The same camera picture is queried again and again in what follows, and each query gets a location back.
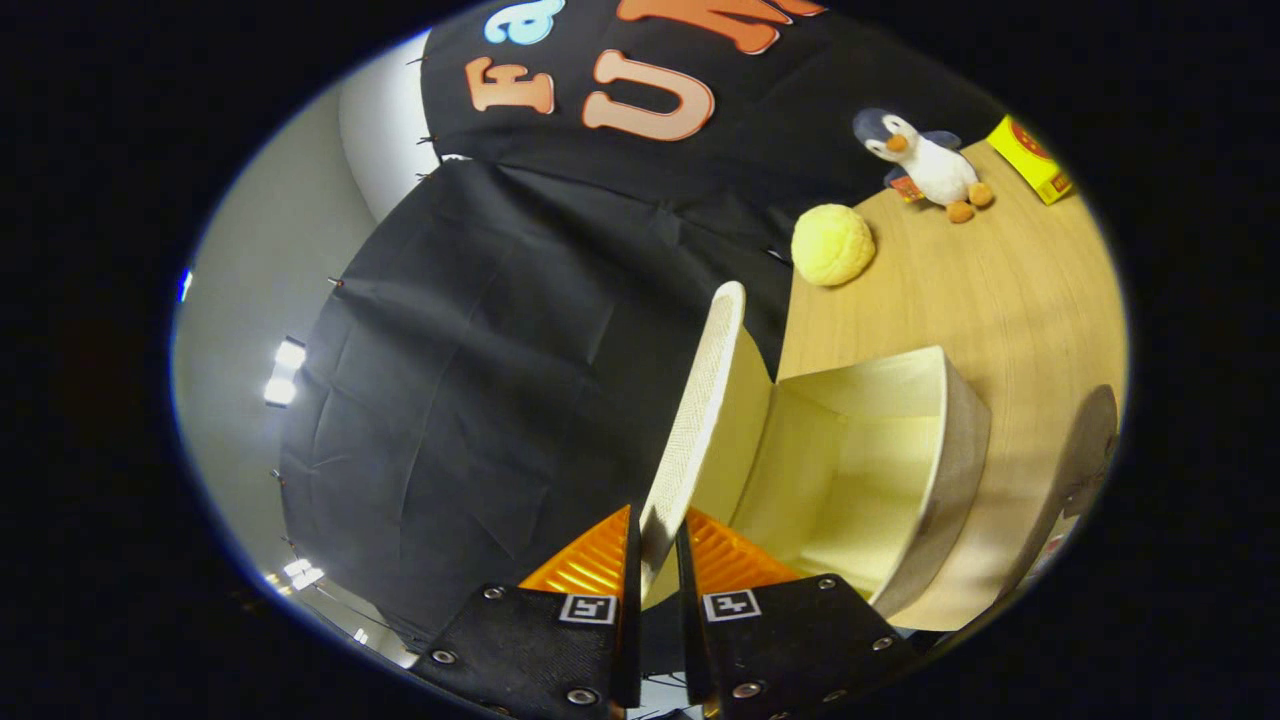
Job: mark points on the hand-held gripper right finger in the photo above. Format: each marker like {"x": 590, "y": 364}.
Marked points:
{"x": 695, "y": 640}

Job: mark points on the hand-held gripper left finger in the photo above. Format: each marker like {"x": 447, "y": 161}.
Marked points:
{"x": 632, "y": 640}

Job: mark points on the cream fabric storage box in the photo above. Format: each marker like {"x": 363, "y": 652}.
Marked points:
{"x": 860, "y": 470}

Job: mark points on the brown knitted shoe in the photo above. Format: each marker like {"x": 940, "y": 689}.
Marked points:
{"x": 1090, "y": 450}

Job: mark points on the ceiling light panel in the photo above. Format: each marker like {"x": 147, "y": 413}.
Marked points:
{"x": 285, "y": 372}
{"x": 302, "y": 573}

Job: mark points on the yellow plush bun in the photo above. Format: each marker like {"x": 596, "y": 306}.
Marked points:
{"x": 832, "y": 245}

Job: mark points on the row of black cloth clips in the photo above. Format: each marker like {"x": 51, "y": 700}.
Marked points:
{"x": 336, "y": 283}

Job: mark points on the penguin plush toy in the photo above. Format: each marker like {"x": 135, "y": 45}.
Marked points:
{"x": 930, "y": 165}

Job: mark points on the yellow book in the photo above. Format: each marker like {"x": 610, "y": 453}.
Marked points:
{"x": 1030, "y": 160}

